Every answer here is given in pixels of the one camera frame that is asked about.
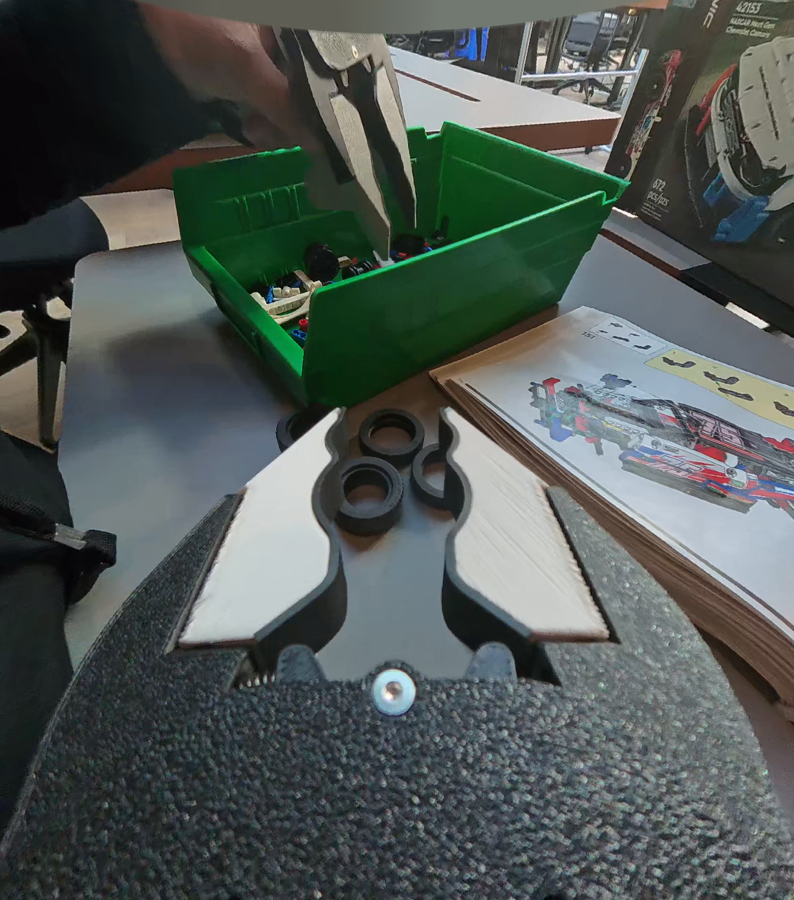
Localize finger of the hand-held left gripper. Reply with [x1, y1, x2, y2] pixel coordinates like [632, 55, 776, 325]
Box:
[372, 38, 417, 226]
[307, 74, 394, 259]

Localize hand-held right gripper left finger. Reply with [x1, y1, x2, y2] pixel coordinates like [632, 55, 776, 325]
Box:
[177, 406, 348, 651]

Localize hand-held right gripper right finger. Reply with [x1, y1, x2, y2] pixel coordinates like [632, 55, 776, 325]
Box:
[439, 406, 612, 644]

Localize thick instruction booklet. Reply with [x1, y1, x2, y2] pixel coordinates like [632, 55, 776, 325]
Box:
[431, 306, 794, 746]

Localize pile of small toy bricks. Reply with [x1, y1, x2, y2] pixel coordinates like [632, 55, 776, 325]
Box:
[249, 218, 454, 345]

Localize green plastic storage bin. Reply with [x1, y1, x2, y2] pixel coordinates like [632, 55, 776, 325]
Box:
[173, 121, 631, 409]

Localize person's left forearm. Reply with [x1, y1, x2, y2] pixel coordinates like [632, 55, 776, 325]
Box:
[0, 0, 250, 240]

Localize person's left hand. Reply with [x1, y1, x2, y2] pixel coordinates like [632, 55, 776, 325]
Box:
[144, 17, 313, 152]

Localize black rubber toy tire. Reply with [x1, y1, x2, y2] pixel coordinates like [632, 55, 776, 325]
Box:
[359, 409, 422, 466]
[335, 457, 405, 537]
[411, 444, 468, 510]
[276, 408, 331, 454]

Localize brown edged side table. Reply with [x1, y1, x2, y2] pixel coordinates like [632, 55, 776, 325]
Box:
[83, 45, 621, 198]

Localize black office chair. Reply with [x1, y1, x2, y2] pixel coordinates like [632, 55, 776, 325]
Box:
[552, 10, 651, 96]
[0, 277, 77, 451]

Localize dark toy car box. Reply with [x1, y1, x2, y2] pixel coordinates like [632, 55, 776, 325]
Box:
[604, 0, 794, 331]

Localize black lanyard with badge reel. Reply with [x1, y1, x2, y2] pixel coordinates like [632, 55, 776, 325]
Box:
[0, 474, 118, 606]

